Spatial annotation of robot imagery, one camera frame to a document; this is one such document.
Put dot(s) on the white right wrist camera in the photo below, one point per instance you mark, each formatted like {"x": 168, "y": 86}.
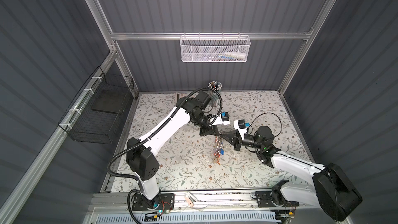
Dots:
{"x": 241, "y": 126}

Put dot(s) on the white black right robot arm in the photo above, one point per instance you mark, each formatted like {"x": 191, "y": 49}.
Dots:
{"x": 327, "y": 188}

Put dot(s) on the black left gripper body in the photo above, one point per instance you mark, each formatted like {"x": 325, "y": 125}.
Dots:
{"x": 204, "y": 129}

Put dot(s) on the clear pen cup with pens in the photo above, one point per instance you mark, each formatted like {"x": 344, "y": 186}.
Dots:
{"x": 216, "y": 86}

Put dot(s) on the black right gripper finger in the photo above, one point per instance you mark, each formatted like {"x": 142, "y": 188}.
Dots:
{"x": 235, "y": 142}
{"x": 230, "y": 134}

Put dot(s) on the white wire wall basket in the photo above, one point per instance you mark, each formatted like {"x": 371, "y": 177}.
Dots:
{"x": 211, "y": 48}

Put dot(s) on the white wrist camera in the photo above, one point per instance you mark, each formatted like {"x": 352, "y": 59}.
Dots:
{"x": 241, "y": 126}
{"x": 223, "y": 119}

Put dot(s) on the white bottle in basket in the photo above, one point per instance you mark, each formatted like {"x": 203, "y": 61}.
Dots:
{"x": 236, "y": 55}

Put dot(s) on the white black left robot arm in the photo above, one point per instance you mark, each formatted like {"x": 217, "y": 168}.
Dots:
{"x": 141, "y": 156}

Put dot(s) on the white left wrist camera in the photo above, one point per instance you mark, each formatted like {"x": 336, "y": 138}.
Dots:
{"x": 223, "y": 119}

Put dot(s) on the round metal key organizer plate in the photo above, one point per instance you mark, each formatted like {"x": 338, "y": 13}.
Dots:
{"x": 219, "y": 151}

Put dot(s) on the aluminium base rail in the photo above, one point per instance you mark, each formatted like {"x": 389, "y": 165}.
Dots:
{"x": 192, "y": 207}

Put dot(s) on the black wire side basket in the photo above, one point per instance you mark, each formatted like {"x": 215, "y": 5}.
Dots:
{"x": 102, "y": 109}

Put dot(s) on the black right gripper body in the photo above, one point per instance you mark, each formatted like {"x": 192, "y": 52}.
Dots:
{"x": 246, "y": 141}

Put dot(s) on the pink desk calculator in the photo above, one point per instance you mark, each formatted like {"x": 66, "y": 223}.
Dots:
{"x": 180, "y": 95}

